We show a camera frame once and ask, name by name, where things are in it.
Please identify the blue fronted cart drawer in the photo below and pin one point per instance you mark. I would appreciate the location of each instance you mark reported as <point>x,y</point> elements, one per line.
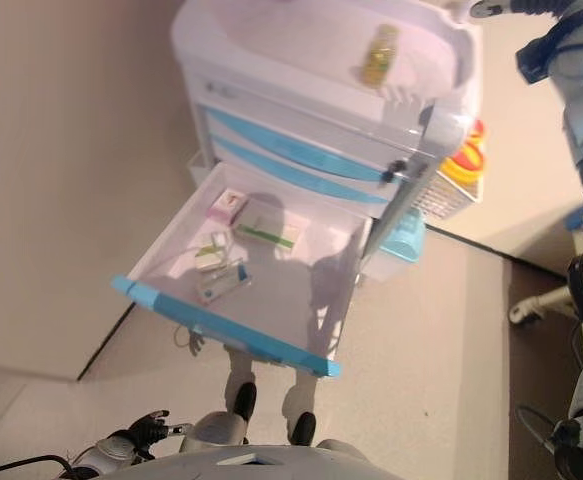
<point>291,172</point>
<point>231,330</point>
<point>296,145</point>

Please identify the bed caster wheel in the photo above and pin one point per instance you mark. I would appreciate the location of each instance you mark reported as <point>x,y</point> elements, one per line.
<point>523,312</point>

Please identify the black cart keys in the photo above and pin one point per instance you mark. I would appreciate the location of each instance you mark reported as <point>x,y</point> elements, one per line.
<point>395,171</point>

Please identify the waste bin with blue lid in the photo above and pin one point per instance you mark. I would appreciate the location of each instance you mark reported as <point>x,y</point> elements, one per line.
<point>401,240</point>

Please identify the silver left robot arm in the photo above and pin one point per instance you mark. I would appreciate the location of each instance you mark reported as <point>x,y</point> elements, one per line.
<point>108,450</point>

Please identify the yellow medicine bottle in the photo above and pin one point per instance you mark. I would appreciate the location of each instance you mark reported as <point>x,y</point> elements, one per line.
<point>381,55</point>

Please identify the grey robot torso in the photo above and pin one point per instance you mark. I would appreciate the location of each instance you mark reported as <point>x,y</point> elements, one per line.
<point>251,465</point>

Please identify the pink medicine box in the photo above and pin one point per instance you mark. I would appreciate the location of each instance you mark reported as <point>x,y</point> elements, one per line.
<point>226,207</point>

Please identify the long green white box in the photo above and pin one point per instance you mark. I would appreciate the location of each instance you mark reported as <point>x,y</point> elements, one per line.
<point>266,236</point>

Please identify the yellow sharps container red lid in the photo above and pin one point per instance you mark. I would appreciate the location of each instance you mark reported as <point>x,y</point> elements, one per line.
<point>466,160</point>
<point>478,131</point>

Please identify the white hospital bed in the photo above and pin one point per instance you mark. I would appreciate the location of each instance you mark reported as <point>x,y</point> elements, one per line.
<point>546,305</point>

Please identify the blue white medicine box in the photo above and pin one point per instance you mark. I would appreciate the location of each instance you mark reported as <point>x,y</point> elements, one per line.
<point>221,287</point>

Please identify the white medical cart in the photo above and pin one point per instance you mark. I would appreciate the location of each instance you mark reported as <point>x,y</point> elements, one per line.
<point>296,60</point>

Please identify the silver right robot leg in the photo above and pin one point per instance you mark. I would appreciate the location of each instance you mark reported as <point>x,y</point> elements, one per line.
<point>306,430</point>

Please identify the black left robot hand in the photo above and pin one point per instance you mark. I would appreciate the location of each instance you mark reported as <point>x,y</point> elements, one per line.
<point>148,430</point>

